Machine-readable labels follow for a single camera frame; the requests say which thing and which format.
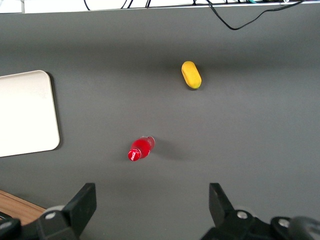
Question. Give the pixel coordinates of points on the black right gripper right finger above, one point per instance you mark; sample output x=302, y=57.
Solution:
x=221, y=207

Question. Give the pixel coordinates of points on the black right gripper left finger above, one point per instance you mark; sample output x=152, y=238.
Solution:
x=80, y=205

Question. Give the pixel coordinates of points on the red soda bottle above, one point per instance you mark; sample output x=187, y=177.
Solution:
x=140, y=149

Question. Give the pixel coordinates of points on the wooden two-drawer cabinet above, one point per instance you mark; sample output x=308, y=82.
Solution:
x=17, y=206

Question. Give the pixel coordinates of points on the yellow oval sponge toy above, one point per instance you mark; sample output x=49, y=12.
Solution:
x=191, y=75

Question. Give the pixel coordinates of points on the beige plastic tray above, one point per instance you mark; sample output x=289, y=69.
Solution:
x=25, y=112

